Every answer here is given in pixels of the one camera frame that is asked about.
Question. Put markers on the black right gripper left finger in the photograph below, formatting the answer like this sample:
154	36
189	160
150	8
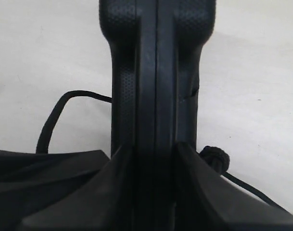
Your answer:
103	204

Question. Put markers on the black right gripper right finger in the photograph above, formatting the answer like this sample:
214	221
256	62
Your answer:
206	202

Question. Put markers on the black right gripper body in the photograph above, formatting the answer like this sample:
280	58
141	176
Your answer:
29	182

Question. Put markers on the black plastic carrying case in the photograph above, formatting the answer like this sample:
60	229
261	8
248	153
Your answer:
155	47

